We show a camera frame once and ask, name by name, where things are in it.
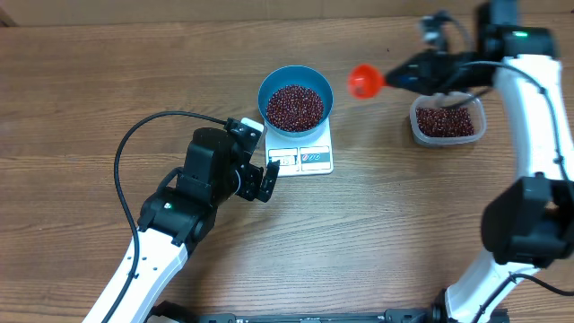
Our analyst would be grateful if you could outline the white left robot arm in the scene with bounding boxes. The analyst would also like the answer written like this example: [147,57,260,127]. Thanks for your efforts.
[85,118,279,322]

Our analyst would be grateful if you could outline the blue metal bowl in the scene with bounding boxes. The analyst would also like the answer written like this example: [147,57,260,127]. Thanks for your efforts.
[257,65,334,137]

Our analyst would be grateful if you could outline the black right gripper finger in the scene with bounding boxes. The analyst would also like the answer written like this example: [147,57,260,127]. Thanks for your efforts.
[386,78,426,94]
[385,56,423,81]

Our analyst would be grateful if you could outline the red scoop with blue handle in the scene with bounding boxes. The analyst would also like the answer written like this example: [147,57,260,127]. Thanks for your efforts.
[347,64,394,100]

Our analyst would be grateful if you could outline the clear plastic bean container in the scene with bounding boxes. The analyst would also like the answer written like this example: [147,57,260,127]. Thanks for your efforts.
[409,92,487,148]

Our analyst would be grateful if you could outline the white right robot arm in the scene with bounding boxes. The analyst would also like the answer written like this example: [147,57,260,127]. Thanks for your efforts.
[385,1,573,322]

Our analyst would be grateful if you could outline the red beans in container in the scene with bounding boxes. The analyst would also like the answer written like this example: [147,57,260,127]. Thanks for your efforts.
[415,107,474,137]

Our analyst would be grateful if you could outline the red beans in bowl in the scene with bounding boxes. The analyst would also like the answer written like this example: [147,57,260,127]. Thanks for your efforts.
[265,84,325,132]

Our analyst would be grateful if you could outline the white digital kitchen scale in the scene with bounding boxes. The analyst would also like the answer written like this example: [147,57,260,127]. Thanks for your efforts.
[265,119,335,177]

